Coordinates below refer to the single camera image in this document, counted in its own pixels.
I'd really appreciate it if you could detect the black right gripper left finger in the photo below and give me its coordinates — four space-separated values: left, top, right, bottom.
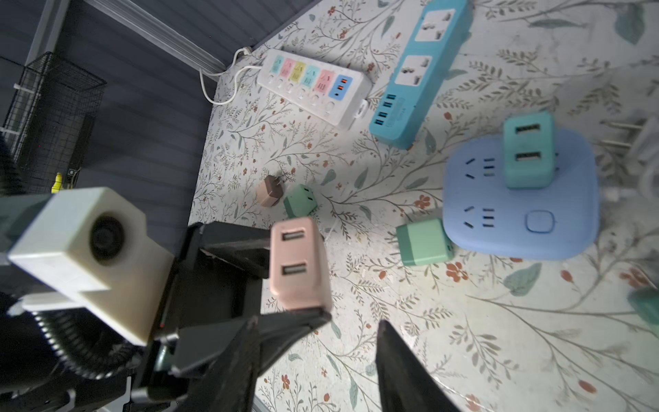
177 317 260 411

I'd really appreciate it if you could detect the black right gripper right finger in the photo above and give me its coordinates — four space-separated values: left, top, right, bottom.
375 319 459 412

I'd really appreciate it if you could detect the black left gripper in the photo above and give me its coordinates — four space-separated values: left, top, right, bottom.
128 221 332 407

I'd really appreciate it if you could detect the pink charger plug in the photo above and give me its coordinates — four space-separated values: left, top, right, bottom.
257 175 284 208
269 216 333 312

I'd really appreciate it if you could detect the green charger plug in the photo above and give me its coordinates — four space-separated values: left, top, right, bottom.
627 288 658 326
283 185 317 219
396 217 455 266

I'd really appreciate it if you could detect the teal charger plug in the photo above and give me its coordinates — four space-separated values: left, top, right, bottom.
503 112 556 190

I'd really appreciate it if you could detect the teal power strip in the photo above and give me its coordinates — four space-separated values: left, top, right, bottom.
369 0 474 149

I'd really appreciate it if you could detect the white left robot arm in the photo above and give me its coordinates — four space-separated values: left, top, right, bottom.
1 149 332 411

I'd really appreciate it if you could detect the white multicolour power strip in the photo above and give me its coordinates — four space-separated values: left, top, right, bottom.
257 50 372 130

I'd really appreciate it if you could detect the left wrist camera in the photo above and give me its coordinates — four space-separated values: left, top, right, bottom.
8 187 174 346

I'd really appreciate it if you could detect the black corrugated cable conduit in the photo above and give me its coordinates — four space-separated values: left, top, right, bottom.
30 308 142 382

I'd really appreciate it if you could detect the white power strip cord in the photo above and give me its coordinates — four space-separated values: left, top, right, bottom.
198 45 264 107

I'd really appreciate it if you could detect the black wire mesh basket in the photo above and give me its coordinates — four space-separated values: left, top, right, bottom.
1 51 106 193

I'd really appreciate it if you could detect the white coiled power cable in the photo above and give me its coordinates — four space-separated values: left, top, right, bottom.
599 115 659 207

